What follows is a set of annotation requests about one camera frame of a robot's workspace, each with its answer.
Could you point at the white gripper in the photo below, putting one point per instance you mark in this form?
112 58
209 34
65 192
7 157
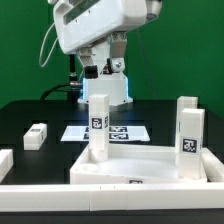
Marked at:
82 22

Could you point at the white desk tabletop panel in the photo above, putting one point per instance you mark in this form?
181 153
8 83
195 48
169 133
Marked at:
131 164

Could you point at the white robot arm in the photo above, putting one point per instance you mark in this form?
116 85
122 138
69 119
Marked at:
115 85

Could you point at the fiducial marker sheet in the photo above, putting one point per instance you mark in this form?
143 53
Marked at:
116 133

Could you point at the white L-shaped obstacle fence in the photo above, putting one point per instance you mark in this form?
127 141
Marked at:
98 197

